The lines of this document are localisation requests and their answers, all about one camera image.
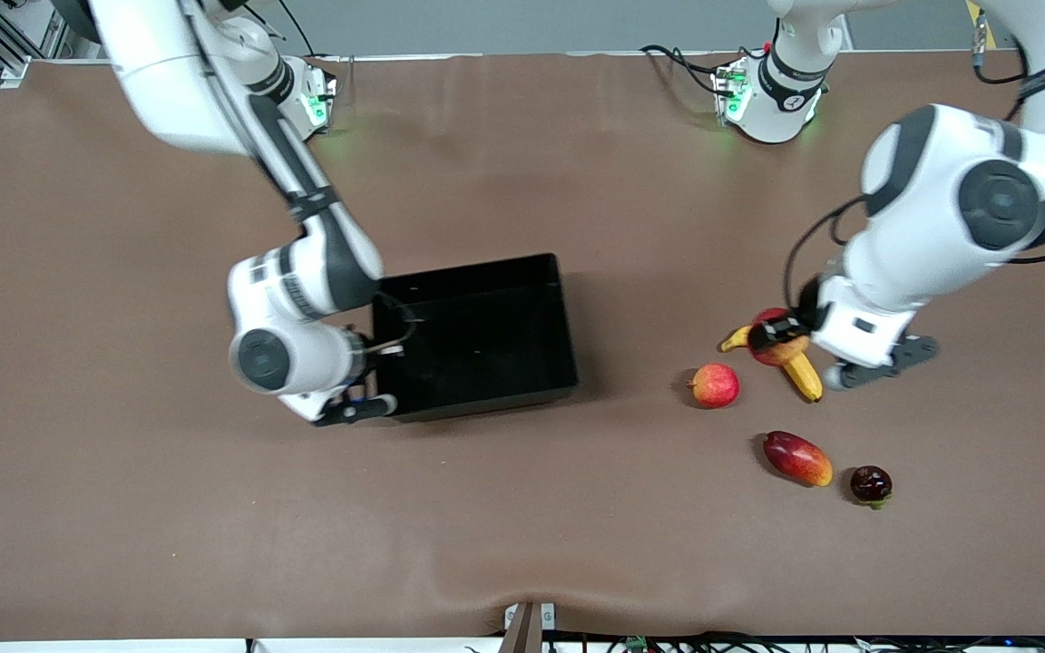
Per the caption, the red apple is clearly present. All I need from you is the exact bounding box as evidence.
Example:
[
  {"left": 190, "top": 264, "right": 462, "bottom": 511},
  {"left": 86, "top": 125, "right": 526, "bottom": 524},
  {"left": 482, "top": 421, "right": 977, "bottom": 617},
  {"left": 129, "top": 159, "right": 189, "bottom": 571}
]
[{"left": 749, "top": 307, "right": 812, "bottom": 368}]

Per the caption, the yellow banana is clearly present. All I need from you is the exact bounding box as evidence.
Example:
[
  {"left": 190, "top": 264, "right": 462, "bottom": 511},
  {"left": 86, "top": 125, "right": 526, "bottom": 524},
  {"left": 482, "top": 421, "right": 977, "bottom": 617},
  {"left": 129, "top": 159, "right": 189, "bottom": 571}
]
[{"left": 720, "top": 325, "right": 825, "bottom": 404}]

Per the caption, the black plastic box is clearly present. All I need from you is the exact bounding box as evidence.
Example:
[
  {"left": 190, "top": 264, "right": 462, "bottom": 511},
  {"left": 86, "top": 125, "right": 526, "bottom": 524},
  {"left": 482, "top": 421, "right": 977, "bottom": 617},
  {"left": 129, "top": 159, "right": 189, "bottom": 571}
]
[{"left": 370, "top": 253, "right": 580, "bottom": 424}]

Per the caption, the red yellow round fruit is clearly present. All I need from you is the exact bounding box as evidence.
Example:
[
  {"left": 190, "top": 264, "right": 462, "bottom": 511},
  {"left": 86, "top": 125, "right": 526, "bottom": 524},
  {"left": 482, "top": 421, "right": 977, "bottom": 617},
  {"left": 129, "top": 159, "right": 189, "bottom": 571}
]
[{"left": 688, "top": 363, "right": 741, "bottom": 409}]

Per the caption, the red mango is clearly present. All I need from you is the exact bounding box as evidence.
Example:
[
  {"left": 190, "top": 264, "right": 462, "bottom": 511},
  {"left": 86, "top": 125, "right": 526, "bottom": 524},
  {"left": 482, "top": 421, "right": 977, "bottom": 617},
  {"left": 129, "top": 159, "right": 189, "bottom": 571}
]
[{"left": 763, "top": 431, "right": 835, "bottom": 488}]

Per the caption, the dark purple small fruit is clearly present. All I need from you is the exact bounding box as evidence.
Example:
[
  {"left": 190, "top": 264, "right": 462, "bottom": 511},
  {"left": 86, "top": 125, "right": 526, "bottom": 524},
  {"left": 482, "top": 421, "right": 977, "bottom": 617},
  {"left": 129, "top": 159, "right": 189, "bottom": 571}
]
[{"left": 850, "top": 465, "right": 894, "bottom": 510}]

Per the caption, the brown table mat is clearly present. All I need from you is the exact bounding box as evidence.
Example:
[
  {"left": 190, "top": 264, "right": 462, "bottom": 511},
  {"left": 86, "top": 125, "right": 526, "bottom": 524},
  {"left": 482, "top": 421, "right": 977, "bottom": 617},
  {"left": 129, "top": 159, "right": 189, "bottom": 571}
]
[{"left": 0, "top": 50, "right": 1045, "bottom": 641}]

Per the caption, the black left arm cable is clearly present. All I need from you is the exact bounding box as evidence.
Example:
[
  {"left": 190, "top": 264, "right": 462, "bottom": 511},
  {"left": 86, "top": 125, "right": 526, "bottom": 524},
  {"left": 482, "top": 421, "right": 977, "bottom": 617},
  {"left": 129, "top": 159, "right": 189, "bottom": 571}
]
[{"left": 784, "top": 9, "right": 1045, "bottom": 315}]

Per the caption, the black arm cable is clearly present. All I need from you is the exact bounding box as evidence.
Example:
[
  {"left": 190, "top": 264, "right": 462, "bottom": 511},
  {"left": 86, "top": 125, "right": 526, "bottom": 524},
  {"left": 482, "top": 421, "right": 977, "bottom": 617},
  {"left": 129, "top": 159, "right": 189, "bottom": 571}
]
[
  {"left": 366, "top": 290, "right": 420, "bottom": 356},
  {"left": 784, "top": 9, "right": 1045, "bottom": 315}
]

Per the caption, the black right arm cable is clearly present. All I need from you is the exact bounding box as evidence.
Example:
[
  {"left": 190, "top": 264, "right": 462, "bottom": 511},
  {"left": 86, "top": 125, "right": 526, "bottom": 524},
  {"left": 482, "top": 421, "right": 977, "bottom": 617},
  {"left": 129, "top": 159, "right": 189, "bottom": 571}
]
[{"left": 366, "top": 290, "right": 420, "bottom": 356}]

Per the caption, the black left base cable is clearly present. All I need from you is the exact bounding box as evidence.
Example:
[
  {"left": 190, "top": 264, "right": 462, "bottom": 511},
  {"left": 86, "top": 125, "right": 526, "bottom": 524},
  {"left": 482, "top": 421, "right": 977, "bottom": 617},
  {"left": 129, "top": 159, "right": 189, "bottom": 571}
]
[{"left": 640, "top": 44, "right": 746, "bottom": 97}]

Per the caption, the black base cable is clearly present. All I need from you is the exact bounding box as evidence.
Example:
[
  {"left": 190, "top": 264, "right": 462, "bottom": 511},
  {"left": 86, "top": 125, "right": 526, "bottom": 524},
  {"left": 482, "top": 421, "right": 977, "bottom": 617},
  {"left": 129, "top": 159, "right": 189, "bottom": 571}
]
[
  {"left": 640, "top": 44, "right": 746, "bottom": 97},
  {"left": 276, "top": 0, "right": 317, "bottom": 57}
]

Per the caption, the metal table bracket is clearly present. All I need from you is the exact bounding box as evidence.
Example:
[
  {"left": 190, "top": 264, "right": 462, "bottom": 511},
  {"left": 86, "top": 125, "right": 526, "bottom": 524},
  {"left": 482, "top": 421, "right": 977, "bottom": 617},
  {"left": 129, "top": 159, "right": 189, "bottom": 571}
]
[{"left": 503, "top": 601, "right": 557, "bottom": 653}]

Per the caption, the black right base cable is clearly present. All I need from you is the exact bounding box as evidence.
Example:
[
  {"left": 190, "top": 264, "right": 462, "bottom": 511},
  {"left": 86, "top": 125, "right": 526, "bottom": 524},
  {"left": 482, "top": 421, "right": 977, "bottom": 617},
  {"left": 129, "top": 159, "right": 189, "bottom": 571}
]
[{"left": 276, "top": 0, "right": 317, "bottom": 57}]

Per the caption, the aluminium frame profile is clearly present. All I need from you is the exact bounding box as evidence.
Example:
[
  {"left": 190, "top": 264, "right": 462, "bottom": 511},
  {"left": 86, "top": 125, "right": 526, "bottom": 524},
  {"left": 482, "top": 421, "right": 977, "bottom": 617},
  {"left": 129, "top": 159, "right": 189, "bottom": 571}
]
[{"left": 0, "top": 0, "right": 79, "bottom": 88}]

